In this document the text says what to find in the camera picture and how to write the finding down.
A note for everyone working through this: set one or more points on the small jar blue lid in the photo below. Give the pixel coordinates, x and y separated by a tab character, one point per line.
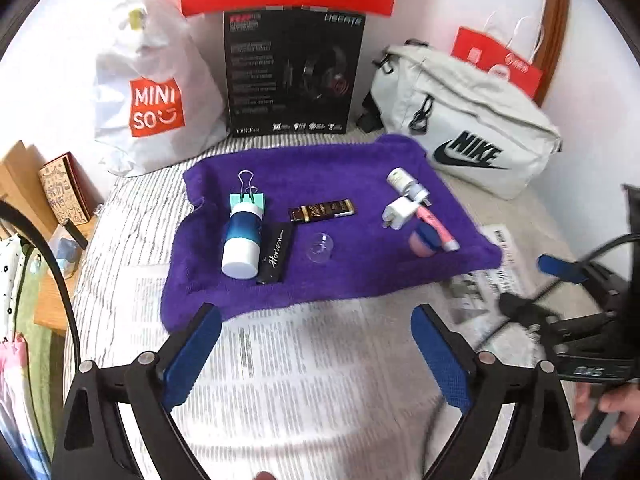
422	242

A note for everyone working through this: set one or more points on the white dotted cloth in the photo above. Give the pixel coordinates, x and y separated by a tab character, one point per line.
12	280

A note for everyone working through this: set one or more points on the wooden bedside table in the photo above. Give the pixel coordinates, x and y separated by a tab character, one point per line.
50	300

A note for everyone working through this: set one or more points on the white charger plug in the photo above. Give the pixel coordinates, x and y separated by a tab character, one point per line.
399	212

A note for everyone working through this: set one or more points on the striped bed sheet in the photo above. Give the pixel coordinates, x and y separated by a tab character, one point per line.
130	220

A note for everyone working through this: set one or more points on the brown and gold bar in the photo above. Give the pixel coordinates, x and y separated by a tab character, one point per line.
325	210

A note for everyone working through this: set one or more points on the person's right hand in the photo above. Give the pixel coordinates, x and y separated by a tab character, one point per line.
620	410

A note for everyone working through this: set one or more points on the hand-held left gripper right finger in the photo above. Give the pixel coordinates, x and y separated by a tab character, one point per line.
442	360

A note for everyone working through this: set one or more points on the purple towel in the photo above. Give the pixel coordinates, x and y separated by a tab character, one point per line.
360	270

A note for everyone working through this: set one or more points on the green binder clip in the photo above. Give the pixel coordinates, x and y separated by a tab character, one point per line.
250	197

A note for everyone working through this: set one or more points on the green cloth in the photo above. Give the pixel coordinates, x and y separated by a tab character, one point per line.
42	360

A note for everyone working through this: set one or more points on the clear plastic cap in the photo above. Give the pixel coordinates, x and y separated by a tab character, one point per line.
320	249

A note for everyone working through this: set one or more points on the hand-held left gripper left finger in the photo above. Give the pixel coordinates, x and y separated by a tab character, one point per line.
192	355

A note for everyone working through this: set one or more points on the newspaper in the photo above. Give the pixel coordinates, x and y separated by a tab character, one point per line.
300	355

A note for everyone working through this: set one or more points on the black headphone box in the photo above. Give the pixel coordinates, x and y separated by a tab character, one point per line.
260	85

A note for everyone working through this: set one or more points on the white plastic shopping bag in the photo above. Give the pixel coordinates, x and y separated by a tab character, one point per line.
150	60

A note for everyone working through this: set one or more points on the grey waist bag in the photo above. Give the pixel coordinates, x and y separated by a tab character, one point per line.
475	105

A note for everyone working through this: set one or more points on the brown wooden headboard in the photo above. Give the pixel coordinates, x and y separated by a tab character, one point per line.
556	30

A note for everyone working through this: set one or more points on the small patterned box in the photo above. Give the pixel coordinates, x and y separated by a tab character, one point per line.
62	190

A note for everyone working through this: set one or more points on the pink highlighter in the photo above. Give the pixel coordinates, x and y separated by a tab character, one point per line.
442	232

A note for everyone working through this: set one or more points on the small white bottle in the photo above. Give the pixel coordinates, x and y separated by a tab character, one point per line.
398	179

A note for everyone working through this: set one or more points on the blue and white bottle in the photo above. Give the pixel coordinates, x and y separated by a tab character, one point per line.
242	245

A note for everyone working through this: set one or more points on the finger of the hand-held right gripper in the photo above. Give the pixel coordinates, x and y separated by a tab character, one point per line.
525	310
560	266

